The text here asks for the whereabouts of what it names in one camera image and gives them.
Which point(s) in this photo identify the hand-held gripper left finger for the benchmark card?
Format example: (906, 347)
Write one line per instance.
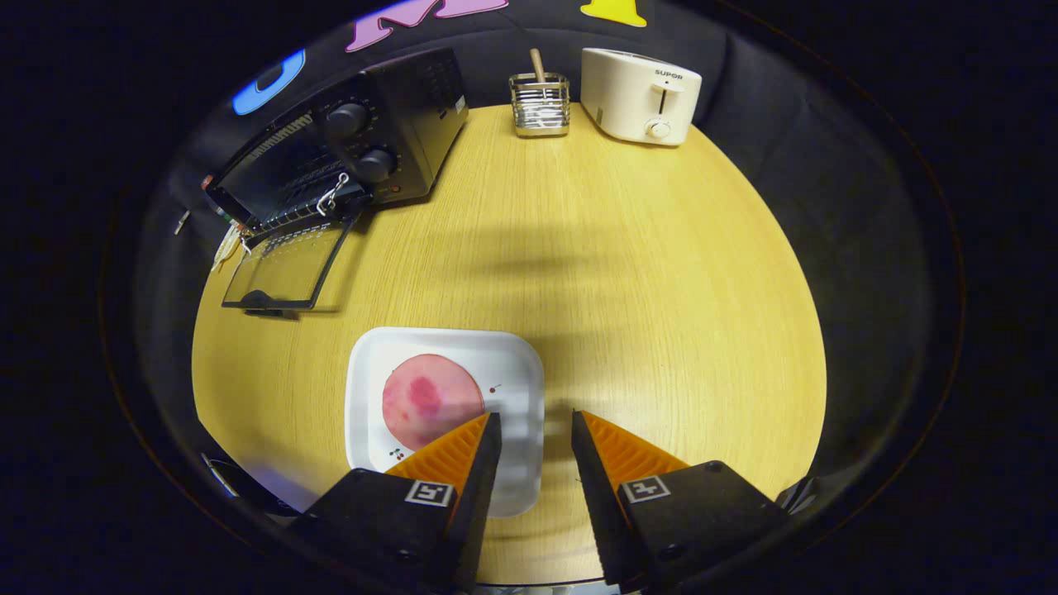
(479, 504)

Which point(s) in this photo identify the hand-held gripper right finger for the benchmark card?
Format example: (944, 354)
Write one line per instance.
(597, 504)

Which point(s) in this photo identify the pink ham slice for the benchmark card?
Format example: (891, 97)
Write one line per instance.
(430, 401)

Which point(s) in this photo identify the white square plate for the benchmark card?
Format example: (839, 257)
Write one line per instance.
(512, 372)

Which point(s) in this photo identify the black toaster oven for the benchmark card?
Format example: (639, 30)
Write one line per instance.
(421, 116)

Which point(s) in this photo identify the white pop-up toaster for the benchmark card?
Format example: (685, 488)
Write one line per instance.
(628, 95)

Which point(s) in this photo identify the white clip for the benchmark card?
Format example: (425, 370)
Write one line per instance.
(182, 221)

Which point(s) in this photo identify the wooden stick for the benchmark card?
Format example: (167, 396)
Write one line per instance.
(538, 64)

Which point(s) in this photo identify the black backdrop cloth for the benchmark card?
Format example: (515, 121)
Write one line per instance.
(785, 99)

